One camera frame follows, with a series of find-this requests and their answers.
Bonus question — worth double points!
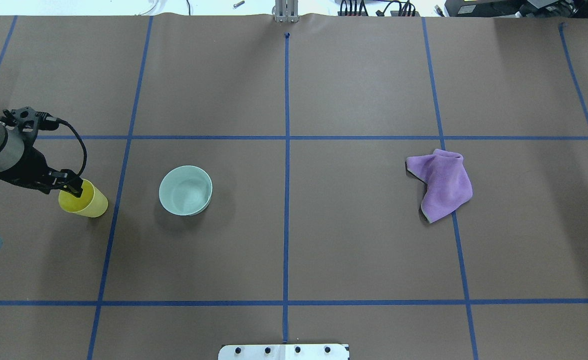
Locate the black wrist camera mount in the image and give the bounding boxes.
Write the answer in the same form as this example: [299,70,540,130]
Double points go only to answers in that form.
[0,107,41,147]

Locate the aluminium frame post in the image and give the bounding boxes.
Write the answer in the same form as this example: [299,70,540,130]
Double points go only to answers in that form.
[272,0,300,23]

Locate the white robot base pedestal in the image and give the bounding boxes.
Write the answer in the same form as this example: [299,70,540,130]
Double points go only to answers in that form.
[218,343,350,360]

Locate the yellow plastic cup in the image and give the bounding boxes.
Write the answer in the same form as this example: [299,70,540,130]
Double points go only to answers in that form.
[58,178,109,218]

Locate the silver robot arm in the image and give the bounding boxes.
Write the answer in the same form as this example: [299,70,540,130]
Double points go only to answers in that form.
[0,106,88,199]

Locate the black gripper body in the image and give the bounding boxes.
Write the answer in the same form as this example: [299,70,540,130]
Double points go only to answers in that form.
[12,146,69,195]

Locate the mint green bowl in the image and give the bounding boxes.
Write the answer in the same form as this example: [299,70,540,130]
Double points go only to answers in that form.
[159,165,213,216]

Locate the purple microfiber cloth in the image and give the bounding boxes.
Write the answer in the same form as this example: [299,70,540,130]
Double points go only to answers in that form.
[406,149,473,224]

